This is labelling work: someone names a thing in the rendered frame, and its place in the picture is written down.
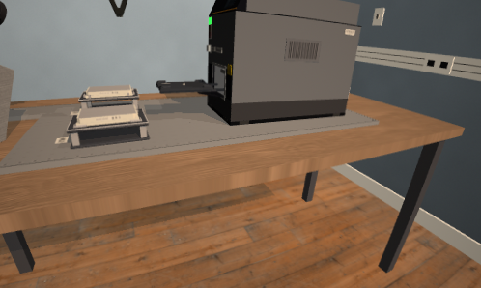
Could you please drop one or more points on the small white label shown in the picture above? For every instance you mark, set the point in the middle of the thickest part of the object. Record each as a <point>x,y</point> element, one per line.
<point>62,140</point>

